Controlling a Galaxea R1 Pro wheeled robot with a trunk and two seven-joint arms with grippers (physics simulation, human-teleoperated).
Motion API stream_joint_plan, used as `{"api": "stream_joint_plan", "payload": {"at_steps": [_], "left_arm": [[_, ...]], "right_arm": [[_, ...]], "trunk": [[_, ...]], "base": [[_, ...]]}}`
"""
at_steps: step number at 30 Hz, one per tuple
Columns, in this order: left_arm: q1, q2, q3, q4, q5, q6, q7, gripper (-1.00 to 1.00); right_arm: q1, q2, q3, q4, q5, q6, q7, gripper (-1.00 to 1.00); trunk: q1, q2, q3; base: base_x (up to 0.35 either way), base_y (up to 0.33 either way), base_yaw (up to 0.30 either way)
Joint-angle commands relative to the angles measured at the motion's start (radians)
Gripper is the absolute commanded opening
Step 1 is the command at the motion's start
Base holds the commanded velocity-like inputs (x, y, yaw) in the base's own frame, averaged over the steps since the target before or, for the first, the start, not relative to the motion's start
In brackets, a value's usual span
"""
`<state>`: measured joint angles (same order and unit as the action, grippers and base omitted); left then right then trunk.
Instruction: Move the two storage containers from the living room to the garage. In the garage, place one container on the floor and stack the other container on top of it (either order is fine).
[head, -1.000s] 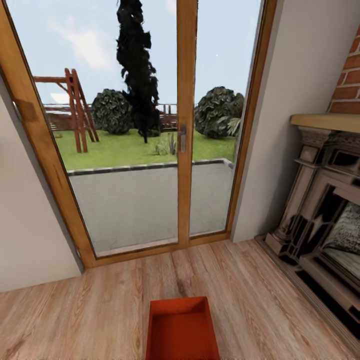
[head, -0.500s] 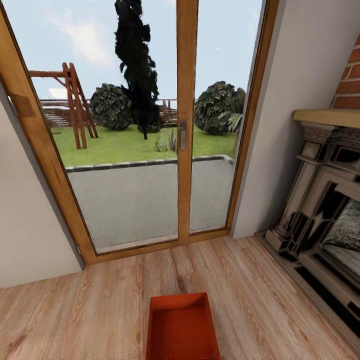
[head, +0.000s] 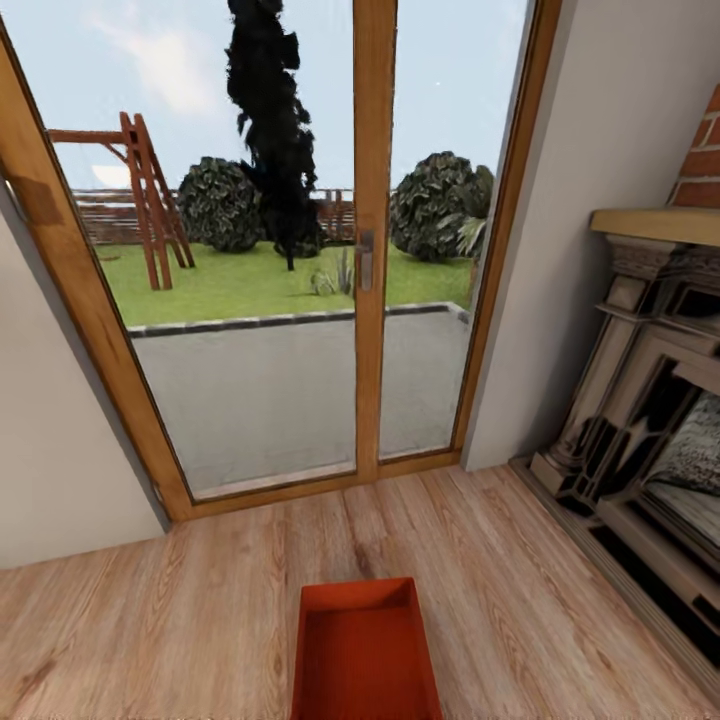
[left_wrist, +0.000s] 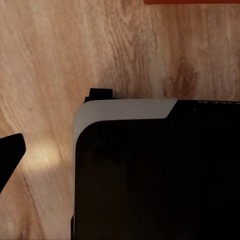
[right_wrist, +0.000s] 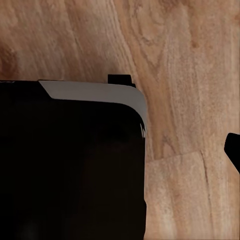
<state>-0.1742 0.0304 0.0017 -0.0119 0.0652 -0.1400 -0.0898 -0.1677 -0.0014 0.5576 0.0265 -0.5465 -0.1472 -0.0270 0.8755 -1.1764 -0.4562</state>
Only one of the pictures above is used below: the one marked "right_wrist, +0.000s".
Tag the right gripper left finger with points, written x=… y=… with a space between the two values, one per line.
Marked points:
x=12 y=150

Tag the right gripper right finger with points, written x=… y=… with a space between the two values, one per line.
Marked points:
x=232 y=149

